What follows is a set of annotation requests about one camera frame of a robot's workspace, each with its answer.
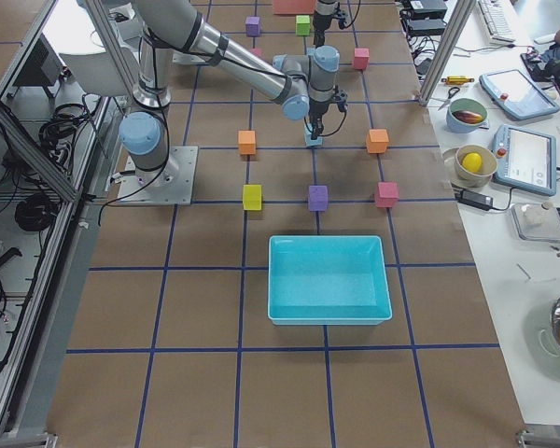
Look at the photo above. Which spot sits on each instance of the yellow foam block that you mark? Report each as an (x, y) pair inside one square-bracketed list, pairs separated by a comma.
[(252, 197)]

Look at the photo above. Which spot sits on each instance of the pink foam block far left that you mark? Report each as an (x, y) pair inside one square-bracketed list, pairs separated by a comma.
[(361, 59)]

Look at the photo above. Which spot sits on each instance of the orange foam block far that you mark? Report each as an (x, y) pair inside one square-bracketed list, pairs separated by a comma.
[(247, 142)]

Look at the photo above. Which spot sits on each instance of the purple foam block right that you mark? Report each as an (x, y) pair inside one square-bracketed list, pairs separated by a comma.
[(318, 198)]

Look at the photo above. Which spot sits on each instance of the dark pink block right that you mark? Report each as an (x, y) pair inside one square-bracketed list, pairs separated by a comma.
[(386, 194)]

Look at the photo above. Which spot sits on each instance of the blue bowl with fruit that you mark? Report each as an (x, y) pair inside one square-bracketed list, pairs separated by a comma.
[(465, 115)]

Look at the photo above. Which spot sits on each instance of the teach pendant near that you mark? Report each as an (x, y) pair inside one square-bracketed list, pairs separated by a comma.
[(526, 160)]

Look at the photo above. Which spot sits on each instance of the purple foam block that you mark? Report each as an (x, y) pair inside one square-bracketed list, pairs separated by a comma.
[(318, 198), (252, 26)]

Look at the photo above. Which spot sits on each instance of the green foam block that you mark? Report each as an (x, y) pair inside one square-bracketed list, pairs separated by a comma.
[(302, 25)]

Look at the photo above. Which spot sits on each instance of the light blue foam block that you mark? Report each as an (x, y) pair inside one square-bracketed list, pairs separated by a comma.
[(309, 141)]

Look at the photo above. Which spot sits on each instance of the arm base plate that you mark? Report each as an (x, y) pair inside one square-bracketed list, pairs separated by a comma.
[(173, 186)]

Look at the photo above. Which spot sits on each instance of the beige bowl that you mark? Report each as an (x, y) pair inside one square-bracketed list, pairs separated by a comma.
[(468, 180)]

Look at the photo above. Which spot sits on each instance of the teach pendant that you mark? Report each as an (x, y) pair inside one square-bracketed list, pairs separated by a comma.
[(526, 160), (518, 95)]

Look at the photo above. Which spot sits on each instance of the dark pink block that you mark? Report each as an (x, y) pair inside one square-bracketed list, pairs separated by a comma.
[(386, 194), (257, 52)]

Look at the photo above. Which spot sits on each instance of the teach pendant far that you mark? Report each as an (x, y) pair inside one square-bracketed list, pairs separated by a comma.
[(518, 95)]

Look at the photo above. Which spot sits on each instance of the white keyboard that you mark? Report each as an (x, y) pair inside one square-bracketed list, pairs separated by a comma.
[(494, 21)]

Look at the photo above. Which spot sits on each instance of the yellow lemon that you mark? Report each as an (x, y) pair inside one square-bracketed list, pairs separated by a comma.
[(472, 162)]

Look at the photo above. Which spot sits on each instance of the brass cylinder tool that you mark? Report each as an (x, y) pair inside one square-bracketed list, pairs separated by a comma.
[(457, 80)]

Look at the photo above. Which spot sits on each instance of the kitchen scale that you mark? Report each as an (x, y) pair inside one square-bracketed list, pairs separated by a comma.
[(537, 221)]

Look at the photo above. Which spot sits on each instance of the purple foam block left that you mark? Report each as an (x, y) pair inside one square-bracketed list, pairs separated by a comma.
[(252, 26)]

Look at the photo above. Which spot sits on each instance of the black handled scissors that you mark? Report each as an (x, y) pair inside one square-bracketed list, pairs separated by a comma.
[(452, 92)]

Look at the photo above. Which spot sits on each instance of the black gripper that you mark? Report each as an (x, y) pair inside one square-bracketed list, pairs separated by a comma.
[(321, 20), (316, 110)]

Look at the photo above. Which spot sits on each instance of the dark pink block left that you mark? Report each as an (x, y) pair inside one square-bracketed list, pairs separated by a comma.
[(257, 52)]

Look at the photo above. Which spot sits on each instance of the black power adapter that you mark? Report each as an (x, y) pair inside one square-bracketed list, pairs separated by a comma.
[(474, 199)]

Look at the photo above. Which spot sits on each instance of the pink plastic tray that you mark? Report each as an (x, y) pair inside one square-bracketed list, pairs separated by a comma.
[(293, 7)]

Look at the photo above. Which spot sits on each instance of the orange foam block near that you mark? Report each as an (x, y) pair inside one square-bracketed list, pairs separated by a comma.
[(377, 141)]

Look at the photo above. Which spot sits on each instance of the orange foam block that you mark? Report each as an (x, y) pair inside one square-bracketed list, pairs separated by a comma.
[(247, 142), (377, 141)]

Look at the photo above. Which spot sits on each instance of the teal plastic tray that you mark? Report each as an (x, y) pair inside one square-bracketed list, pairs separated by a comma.
[(327, 280)]

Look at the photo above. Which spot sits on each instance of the aluminium frame post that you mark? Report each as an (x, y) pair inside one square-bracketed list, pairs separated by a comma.
[(452, 32)]

